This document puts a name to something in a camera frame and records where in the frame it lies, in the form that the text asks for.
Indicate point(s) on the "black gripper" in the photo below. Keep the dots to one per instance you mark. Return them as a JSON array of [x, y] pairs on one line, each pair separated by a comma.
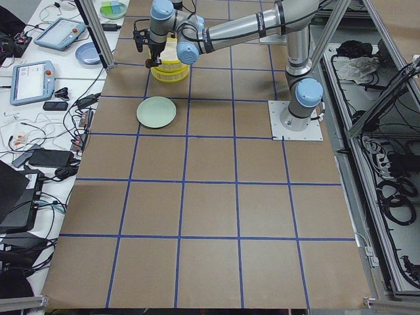
[[156, 48]]

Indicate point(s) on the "yellow steamer basket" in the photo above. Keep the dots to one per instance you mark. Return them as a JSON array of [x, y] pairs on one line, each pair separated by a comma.
[[172, 76], [169, 58]]

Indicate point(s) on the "brown bun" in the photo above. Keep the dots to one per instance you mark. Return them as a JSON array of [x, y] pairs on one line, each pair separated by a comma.
[[149, 63]]

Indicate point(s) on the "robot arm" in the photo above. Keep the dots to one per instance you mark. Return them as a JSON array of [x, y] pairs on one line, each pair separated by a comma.
[[288, 18], [177, 4]]

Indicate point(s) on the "light green plate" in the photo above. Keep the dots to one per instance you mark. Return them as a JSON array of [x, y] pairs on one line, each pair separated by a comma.
[[156, 112]]

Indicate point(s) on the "black power adapter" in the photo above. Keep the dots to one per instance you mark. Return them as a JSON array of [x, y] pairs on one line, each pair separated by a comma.
[[110, 27]]

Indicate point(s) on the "blue plate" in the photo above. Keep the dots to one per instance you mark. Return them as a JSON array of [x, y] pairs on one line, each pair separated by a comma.
[[87, 54]]

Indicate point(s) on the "green bowl with sponges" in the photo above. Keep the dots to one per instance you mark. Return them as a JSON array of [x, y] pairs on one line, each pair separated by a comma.
[[113, 10]]

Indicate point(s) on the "far teach pendant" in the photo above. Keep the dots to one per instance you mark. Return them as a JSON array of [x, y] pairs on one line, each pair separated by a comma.
[[60, 34]]

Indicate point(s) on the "teach pendant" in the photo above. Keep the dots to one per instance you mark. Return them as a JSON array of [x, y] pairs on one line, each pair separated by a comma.
[[33, 82], [60, 34]]

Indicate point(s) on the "near teach pendant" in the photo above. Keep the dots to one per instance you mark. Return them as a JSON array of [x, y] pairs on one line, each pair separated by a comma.
[[33, 82]]

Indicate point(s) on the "black power brick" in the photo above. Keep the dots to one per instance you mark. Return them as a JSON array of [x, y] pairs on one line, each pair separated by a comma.
[[50, 158]]

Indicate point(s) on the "black laptop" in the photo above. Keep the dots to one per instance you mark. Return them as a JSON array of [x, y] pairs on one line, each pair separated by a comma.
[[20, 190]]

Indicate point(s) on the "aluminium frame post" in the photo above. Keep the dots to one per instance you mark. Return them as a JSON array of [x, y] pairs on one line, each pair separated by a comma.
[[88, 13]]

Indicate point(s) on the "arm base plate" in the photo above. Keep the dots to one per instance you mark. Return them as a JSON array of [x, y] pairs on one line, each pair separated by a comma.
[[286, 127]]

